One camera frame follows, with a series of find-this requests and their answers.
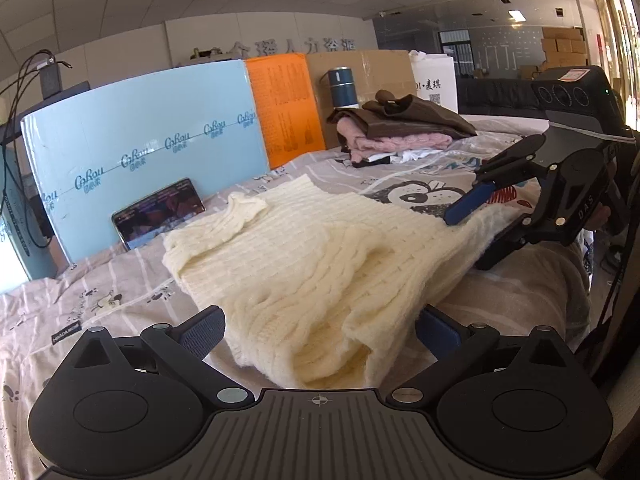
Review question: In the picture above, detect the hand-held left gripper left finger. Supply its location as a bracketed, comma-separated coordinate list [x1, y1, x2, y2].
[62, 305, 256, 411]

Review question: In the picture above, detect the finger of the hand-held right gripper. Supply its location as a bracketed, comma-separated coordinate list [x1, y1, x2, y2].
[474, 216, 542, 273]
[443, 132, 552, 227]

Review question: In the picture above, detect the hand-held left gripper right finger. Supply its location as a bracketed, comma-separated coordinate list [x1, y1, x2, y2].
[385, 304, 583, 411]

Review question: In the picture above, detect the cream knit sweater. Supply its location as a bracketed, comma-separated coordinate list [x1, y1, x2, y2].
[162, 173, 527, 391]

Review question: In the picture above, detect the white garment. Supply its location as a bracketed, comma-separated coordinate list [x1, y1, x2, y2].
[389, 147, 442, 164]

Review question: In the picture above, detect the pink knit sweater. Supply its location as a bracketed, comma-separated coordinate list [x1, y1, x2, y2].
[335, 117, 454, 165]

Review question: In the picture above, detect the brown garment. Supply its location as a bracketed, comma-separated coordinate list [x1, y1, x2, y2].
[327, 89, 479, 142]

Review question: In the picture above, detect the printed cartoon blanket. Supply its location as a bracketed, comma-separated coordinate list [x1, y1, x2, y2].
[0, 115, 597, 480]

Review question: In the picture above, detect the black garment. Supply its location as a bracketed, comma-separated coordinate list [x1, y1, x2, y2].
[342, 144, 394, 166]

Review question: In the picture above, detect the black leather sofa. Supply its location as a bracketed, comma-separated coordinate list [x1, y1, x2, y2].
[457, 77, 552, 122]

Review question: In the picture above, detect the white paper bag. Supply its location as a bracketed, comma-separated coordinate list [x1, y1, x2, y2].
[408, 50, 459, 115]

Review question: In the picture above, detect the stack of cardboard boxes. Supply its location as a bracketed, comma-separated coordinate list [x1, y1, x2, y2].
[520, 27, 589, 79]

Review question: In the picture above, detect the black smartphone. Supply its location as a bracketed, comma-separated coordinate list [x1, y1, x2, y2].
[110, 177, 207, 252]

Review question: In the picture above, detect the brown cardboard panel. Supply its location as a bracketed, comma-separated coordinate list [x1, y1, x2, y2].
[305, 48, 419, 150]

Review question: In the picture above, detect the dark blue vacuum bottle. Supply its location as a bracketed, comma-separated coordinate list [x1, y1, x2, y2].
[320, 66, 357, 110]

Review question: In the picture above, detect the orange printed cardboard panel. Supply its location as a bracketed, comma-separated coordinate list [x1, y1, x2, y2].
[244, 53, 327, 171]

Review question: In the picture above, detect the light blue cardboard box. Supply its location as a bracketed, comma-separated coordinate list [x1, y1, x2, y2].
[20, 59, 272, 267]

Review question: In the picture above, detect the black cable bundle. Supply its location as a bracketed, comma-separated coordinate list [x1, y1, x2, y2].
[0, 49, 72, 251]

